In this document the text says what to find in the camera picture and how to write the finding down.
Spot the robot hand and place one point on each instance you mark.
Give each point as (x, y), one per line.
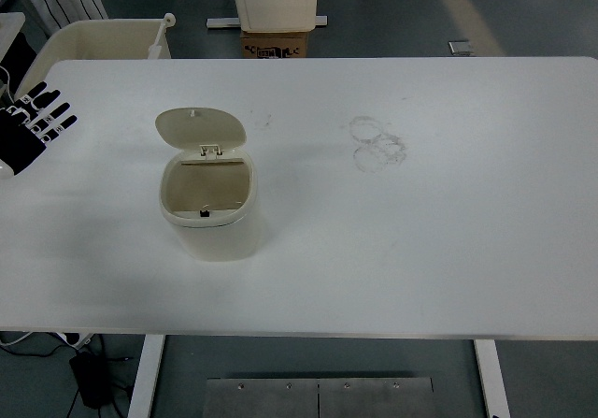
(18, 142)

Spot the small cream lidded trash bin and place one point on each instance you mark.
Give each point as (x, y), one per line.
(210, 235)

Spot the cream plastic tub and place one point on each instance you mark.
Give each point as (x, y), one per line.
(103, 39)

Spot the white power strip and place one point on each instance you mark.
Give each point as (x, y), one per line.
(75, 338)

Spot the grey metal floor bar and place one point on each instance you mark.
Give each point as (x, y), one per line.
(222, 23)

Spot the black power adapter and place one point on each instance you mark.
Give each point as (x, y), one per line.
(91, 380)

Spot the white table leg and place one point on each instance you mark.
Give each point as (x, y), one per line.
(493, 380)
(145, 376)

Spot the brown cardboard box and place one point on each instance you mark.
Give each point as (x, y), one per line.
(273, 44)

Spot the grey metal plate with screws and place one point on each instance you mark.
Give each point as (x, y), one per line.
(317, 399)

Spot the small grey floor plate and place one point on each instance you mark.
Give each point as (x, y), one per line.
(461, 47)

